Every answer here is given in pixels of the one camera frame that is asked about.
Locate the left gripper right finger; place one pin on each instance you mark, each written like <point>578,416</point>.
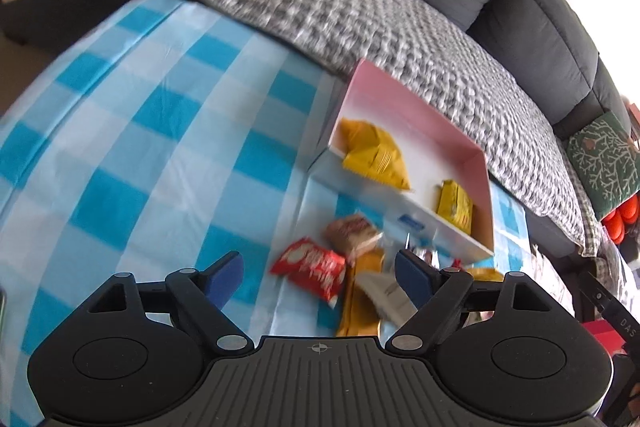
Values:
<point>438,296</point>

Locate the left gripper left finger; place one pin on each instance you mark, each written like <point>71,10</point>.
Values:
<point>200,296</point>

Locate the gold bar snack packet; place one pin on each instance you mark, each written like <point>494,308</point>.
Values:
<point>359,316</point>

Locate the red snack packet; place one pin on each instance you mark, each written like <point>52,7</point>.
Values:
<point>313,268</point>

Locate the white triangular snack bag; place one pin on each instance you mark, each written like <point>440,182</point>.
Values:
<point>388,298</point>

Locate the small yellow snack packet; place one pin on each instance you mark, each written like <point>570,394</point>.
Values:
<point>455,206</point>

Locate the orange red object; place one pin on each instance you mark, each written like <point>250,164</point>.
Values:
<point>620,220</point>

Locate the brown biscuit packet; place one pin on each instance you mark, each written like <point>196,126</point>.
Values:
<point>352,236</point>

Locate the pink and white snack box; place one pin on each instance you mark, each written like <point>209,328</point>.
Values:
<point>434,150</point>

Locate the large yellow snack bag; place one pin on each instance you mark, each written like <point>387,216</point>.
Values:
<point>371,152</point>

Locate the blue checkered tablecloth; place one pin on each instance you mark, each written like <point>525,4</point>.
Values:
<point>167,136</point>

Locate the green patterned cushion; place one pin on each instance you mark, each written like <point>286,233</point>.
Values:
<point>607,163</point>

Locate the grey checkered sofa blanket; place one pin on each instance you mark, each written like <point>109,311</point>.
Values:
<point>429,55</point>

